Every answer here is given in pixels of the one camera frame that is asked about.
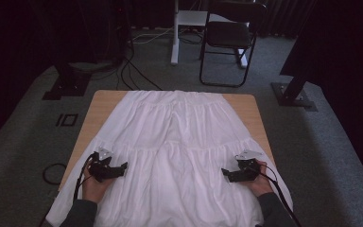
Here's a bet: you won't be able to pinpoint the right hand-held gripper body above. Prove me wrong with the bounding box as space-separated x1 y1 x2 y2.
234 149 264 183

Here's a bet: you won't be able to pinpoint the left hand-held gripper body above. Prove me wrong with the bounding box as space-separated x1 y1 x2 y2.
89 146 118 183

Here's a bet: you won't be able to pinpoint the white tiered skirt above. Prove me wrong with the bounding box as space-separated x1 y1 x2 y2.
45 89 294 227

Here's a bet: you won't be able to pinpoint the person's right hand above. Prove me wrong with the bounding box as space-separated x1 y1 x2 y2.
247 159 275 198

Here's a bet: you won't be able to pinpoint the person's left hand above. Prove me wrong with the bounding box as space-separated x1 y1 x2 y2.
81 166 116 204

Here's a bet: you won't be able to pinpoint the black tape floor mark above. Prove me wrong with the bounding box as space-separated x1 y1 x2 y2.
55 113 79 128

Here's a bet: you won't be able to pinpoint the black folding chair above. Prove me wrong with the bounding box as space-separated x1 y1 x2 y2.
199 1 268 89

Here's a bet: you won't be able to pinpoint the left hand-held gripper cable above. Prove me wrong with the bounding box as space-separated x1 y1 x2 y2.
73 152 95 202

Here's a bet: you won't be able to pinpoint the hand-held gripper cable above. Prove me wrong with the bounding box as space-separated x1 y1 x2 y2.
258 165 303 227
73 152 95 202

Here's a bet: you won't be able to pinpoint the right hand-held gripper cable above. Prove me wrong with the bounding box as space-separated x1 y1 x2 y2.
258 165 303 227

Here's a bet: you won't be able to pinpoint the black cable loop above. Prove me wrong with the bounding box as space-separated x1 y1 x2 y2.
42 163 68 186

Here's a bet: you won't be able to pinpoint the black stand with base plate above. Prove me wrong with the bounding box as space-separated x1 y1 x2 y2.
42 62 93 101
270 72 319 112

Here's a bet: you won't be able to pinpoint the black floor cables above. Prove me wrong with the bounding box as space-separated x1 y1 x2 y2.
116 46 164 92

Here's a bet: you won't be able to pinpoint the white floor cable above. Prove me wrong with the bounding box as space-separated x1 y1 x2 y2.
131 27 175 44

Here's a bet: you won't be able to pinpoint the white desk frame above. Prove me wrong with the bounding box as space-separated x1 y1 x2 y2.
170 0 250 69

